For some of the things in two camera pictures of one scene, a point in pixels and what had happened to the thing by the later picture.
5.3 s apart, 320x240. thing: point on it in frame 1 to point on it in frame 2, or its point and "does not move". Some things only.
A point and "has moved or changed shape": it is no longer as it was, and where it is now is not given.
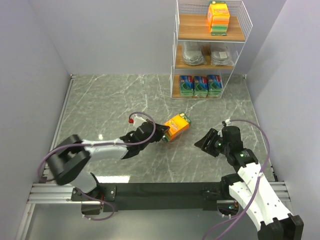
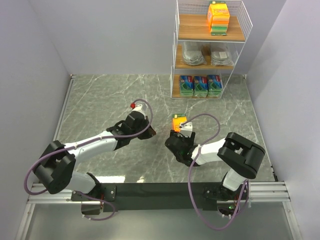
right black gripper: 213,142 to 180,135
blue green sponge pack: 214,86 does not move
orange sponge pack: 177,125 has moved or changed shape
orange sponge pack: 218,18 does not move
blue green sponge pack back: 186,85 does not move
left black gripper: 157,130 to 146,128
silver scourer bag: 193,53 does not move
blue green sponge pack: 200,86 does not move
